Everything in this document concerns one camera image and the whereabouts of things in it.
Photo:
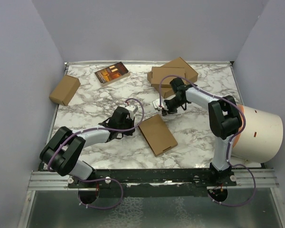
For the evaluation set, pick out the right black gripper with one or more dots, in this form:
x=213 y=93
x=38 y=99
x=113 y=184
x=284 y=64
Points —
x=164 y=112

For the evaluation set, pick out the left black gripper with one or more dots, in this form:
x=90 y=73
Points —
x=128 y=132

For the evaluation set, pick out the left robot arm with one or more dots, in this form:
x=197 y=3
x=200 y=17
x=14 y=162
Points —
x=67 y=162

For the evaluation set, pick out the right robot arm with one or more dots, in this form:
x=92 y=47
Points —
x=226 y=121

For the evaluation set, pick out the small closed cardboard box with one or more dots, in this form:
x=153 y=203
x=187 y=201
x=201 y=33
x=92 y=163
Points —
x=65 y=90

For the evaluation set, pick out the dark orange book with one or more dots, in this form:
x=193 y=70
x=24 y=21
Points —
x=112 y=73

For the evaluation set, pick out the white cylinder drum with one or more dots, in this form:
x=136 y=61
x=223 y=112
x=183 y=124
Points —
x=262 y=137

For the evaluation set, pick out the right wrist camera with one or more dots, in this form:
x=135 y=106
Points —
x=158 y=105

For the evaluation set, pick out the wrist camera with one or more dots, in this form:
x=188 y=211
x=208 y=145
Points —
x=158 y=105
x=132 y=109

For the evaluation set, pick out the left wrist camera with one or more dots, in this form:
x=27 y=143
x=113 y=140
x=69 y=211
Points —
x=132 y=109

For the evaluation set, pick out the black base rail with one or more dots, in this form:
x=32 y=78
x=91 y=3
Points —
x=145 y=183

